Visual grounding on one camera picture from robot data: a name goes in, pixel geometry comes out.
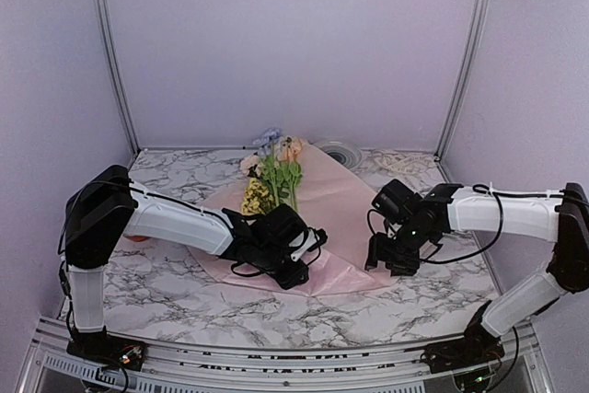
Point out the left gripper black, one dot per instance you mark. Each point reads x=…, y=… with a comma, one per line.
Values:
x=292, y=280

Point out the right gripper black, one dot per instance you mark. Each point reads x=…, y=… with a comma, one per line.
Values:
x=377, y=251

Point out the yellow fake flower bunch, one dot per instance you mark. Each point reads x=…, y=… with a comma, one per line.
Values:
x=260, y=197

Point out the pink rose fake flower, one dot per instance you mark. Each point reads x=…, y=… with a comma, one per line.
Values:
x=290, y=149

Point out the blue white fake flower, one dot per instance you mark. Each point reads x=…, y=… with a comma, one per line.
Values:
x=269, y=170

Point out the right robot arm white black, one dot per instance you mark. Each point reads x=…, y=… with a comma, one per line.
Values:
x=558, y=217

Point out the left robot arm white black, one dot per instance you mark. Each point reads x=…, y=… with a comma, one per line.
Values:
x=112, y=205

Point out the orange white bowl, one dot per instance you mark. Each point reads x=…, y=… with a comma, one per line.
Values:
x=137, y=238

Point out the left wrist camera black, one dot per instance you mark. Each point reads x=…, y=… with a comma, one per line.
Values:
x=309, y=240

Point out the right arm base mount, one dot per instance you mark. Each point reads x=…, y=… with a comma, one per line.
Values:
x=461, y=353

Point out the aluminium front rail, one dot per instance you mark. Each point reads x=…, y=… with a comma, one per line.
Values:
x=180, y=367

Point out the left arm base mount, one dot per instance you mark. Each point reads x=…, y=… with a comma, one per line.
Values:
x=109, y=349

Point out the right aluminium frame post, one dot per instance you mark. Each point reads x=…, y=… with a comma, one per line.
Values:
x=473, y=40

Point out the aluminium frame post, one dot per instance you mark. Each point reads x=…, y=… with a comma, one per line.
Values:
x=108, y=43
x=473, y=40

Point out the left aluminium frame post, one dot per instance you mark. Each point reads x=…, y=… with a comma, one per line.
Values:
x=108, y=43

